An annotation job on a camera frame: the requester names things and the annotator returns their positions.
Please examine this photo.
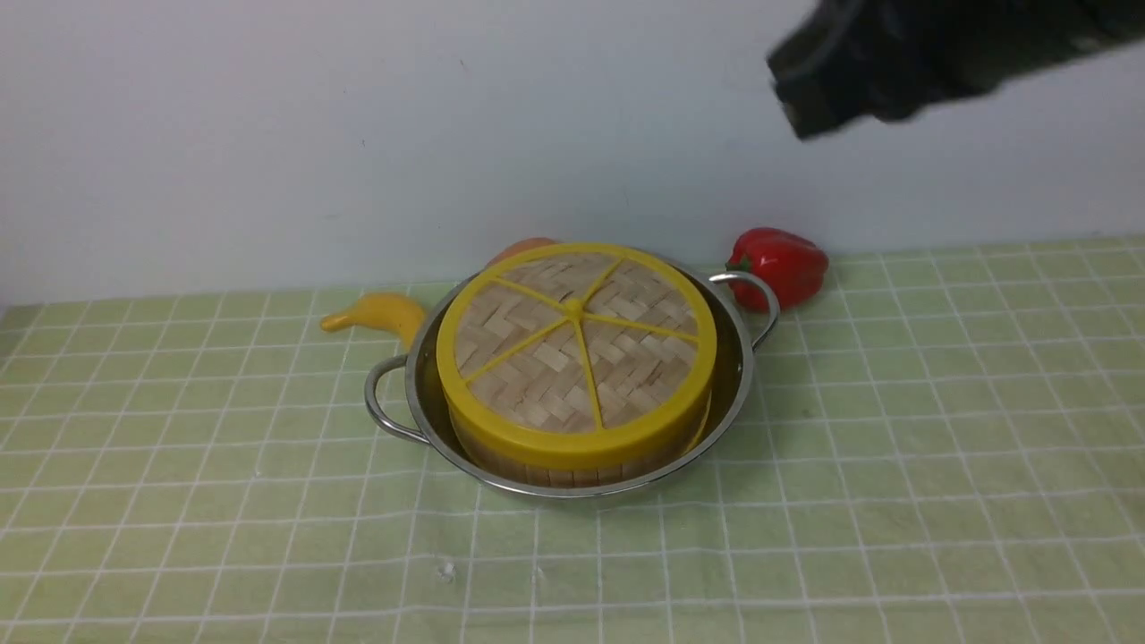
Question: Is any orange toy fruit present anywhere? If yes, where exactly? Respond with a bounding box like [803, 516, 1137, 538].
[484, 237, 560, 270]

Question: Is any yellow rimmed bamboo steamer basket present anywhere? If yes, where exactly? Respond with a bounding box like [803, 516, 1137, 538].
[455, 406, 710, 488]

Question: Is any stainless steel pot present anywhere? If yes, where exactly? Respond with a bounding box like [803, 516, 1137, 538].
[363, 259, 781, 503]

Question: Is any yellow rimmed woven steamer lid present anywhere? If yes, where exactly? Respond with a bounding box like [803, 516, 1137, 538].
[437, 243, 719, 469]

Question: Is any yellow toy banana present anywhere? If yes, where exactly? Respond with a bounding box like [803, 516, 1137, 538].
[319, 291, 427, 350]

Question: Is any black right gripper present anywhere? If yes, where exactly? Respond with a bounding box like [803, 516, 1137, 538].
[768, 1, 1144, 141]

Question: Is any green checkered tablecloth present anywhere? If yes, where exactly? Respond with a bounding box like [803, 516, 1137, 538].
[1, 238, 1144, 643]

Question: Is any red toy bell pepper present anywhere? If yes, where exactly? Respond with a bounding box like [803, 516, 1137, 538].
[726, 227, 830, 311]

